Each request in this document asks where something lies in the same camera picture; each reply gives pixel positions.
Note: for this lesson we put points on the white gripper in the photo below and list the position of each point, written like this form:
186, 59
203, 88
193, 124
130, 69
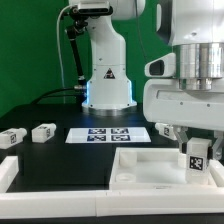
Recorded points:
165, 102

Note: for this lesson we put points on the white square table top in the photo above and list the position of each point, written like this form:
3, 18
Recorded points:
156, 168

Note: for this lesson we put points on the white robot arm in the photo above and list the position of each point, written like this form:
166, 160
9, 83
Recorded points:
185, 87

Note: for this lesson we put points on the white sheet with fiducial markers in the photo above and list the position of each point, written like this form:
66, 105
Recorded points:
108, 135

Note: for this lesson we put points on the white left obstacle bar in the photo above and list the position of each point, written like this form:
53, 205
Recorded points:
8, 171

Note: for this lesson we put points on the white obstacle bar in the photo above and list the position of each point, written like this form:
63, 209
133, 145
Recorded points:
8, 171
111, 203

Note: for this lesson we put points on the white front obstacle bar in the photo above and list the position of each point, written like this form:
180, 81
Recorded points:
111, 203

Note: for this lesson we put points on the camera on robot top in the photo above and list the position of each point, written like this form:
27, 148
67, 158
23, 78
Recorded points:
91, 7

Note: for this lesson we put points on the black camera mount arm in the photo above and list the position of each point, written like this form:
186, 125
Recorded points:
72, 35

